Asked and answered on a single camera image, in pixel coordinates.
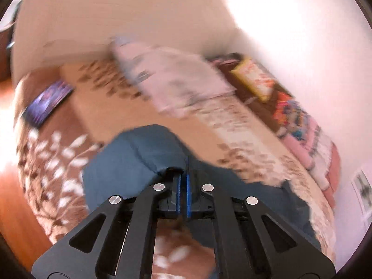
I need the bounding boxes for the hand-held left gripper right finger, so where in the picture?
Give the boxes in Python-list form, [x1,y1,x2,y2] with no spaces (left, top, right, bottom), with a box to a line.
[184,155,336,279]

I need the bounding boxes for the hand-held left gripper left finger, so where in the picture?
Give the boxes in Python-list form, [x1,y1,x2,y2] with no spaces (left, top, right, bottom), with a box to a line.
[31,167,182,279]

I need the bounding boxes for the dark blue padded jacket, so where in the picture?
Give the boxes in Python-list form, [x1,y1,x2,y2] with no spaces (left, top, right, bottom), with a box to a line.
[82,124,322,252]

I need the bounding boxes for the white floral pillow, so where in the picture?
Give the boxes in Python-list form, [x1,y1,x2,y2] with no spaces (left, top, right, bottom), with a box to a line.
[110,36,236,117]

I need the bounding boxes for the bed with floral bedspread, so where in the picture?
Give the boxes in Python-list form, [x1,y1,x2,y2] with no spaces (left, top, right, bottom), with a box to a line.
[13,58,338,279]

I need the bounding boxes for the colourful patterned pillow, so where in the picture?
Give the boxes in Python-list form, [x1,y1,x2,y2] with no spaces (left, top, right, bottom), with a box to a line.
[273,91,316,140]

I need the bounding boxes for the yellow printed cushion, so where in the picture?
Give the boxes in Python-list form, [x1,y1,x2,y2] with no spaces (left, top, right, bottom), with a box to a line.
[229,56,280,103]

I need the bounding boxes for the pink folded blanket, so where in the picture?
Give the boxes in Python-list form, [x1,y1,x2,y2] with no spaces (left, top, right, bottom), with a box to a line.
[291,122,342,202]

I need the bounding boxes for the dark purple book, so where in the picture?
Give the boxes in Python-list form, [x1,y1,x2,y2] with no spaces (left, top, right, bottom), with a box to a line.
[22,80,75,127]

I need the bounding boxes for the white wall socket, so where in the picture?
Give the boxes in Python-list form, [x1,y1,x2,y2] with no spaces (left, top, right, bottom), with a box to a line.
[351,169,372,219]

